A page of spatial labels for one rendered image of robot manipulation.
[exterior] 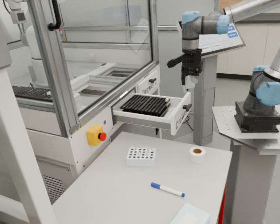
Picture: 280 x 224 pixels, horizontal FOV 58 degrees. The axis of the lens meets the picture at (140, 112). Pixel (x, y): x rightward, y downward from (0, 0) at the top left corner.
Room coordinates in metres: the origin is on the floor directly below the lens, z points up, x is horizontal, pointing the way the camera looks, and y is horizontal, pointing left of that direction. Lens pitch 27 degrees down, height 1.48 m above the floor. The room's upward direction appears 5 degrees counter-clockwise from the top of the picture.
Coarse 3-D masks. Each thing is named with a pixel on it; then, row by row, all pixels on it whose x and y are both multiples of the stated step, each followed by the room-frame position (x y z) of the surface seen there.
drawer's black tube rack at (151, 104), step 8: (136, 96) 1.33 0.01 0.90; (144, 96) 1.31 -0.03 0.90; (152, 96) 1.31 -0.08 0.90; (128, 104) 1.24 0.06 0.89; (136, 104) 1.22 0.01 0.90; (144, 104) 1.21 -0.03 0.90; (152, 104) 1.20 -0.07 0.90; (160, 104) 1.19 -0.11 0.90; (168, 104) 1.24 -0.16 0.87; (136, 112) 1.19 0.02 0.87; (144, 112) 1.17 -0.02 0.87; (152, 112) 1.12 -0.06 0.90; (160, 112) 1.16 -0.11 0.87
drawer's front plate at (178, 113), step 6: (186, 96) 1.20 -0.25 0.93; (180, 102) 1.14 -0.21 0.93; (186, 102) 1.19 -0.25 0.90; (180, 108) 1.10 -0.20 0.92; (174, 114) 1.02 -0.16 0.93; (180, 114) 1.10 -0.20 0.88; (186, 114) 1.19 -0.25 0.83; (174, 120) 1.01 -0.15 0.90; (180, 120) 1.09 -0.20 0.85; (174, 126) 1.01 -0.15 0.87; (174, 132) 1.01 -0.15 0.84
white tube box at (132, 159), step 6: (132, 150) 0.95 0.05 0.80; (138, 150) 0.95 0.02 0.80; (144, 150) 0.95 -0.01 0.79; (150, 150) 0.94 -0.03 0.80; (132, 156) 0.90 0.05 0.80; (138, 156) 0.90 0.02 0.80; (144, 156) 0.89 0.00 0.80; (150, 156) 0.89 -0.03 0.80; (132, 162) 0.89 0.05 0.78; (138, 162) 0.88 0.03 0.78; (144, 162) 0.88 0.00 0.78; (150, 162) 0.87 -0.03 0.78
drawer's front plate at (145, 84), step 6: (156, 72) 1.68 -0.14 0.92; (150, 78) 1.58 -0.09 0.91; (156, 78) 1.67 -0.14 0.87; (138, 84) 1.44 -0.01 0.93; (144, 84) 1.49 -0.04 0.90; (150, 84) 1.57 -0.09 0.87; (156, 84) 1.67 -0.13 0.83; (138, 90) 1.44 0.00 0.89; (144, 90) 1.49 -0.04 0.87; (150, 90) 1.57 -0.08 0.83
